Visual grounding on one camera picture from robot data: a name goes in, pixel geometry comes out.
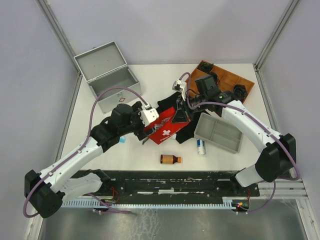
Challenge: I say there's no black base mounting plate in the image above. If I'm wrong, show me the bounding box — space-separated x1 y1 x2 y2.
94 170 260 206

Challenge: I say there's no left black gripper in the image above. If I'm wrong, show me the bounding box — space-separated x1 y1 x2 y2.
119 101 156 140

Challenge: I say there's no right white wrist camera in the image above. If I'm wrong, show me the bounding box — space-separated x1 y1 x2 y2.
172 79 188 101

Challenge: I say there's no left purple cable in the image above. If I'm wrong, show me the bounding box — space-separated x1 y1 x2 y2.
22 86 151 219

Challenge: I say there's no brown wooden compartment tray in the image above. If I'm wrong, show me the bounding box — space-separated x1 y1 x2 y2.
188 64 254 101

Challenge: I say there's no red first aid kit pouch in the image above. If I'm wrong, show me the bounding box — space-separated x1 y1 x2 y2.
144 107 190 145

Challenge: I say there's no black folded cloth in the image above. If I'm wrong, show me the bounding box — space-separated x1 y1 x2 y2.
156 92 209 144

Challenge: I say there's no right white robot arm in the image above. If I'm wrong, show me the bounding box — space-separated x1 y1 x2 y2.
172 75 297 196

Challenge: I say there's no grey plastic divided tray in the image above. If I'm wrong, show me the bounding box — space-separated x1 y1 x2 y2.
194 112 243 154

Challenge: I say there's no grey metal first aid box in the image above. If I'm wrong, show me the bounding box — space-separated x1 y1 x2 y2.
74 41 142 114

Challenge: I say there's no light blue cable duct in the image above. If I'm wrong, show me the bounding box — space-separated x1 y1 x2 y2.
61 197 236 210

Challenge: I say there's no purple cable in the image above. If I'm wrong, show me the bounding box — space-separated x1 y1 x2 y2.
179 72 302 215
22 86 151 219

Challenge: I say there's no white blue tube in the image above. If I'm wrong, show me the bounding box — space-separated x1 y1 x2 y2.
196 139 206 156

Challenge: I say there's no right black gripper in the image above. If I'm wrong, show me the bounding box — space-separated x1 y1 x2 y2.
171 93 208 124

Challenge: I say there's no light blue mask packet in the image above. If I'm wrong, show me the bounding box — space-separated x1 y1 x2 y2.
119 136 127 143

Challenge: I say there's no brown medicine bottle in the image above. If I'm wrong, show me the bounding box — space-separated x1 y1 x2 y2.
160 154 182 165

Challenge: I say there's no black rolled item right compartment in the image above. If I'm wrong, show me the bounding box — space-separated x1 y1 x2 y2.
232 84 248 103

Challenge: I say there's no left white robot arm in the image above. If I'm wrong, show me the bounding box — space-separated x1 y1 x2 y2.
23 101 159 219

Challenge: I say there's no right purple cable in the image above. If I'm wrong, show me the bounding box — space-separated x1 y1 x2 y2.
179 72 302 215

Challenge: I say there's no dark rolled item top compartment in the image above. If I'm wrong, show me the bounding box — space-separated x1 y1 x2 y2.
197 61 214 74

